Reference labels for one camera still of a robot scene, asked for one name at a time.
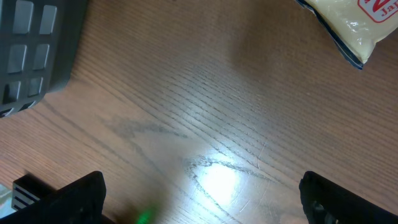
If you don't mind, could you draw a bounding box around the dark grey plastic basket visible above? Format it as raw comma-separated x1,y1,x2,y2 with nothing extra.
1,0,88,118

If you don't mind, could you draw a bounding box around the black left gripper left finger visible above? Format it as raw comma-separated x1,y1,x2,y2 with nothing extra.
1,171,106,224

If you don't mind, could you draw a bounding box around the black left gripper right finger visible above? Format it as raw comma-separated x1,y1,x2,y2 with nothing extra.
299,171,397,224

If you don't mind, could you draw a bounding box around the yellow wet wipes pack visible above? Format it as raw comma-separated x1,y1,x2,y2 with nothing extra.
297,0,397,70

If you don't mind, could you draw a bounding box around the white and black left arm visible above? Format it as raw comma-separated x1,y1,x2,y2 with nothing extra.
1,171,114,224

